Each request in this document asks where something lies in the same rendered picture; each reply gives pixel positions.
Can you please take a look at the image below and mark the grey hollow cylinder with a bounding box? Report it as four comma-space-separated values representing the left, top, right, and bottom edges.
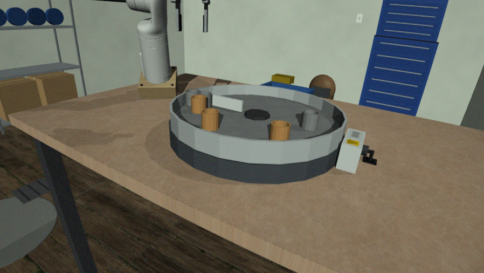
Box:
197, 91, 212, 108
300, 109, 320, 131
185, 89, 200, 106

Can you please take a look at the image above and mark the blue plastic crate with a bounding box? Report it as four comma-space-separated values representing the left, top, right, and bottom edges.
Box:
262, 81, 315, 95

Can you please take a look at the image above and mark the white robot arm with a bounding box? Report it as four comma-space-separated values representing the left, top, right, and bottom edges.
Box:
126, 0, 171, 84

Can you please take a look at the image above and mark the bronze bushing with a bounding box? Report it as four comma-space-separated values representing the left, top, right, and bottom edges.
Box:
201, 108, 219, 131
269, 120, 291, 141
191, 95, 206, 114

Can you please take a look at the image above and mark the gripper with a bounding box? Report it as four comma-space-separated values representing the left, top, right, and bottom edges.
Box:
170, 0, 210, 32

